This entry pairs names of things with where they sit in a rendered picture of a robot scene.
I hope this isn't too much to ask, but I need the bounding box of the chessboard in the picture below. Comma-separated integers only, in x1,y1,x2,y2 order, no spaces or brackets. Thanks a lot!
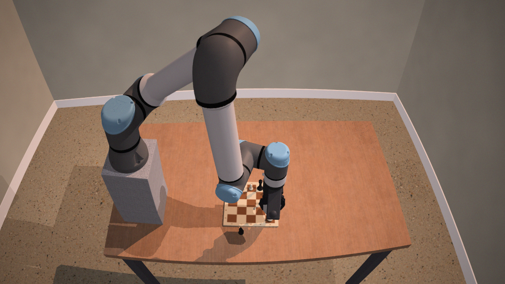
223,182,279,227

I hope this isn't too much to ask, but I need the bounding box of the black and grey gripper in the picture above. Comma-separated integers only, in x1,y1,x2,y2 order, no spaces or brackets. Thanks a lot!
260,179,285,214

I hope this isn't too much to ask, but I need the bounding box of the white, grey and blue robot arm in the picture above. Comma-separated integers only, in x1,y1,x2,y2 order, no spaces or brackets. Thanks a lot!
101,16,290,204

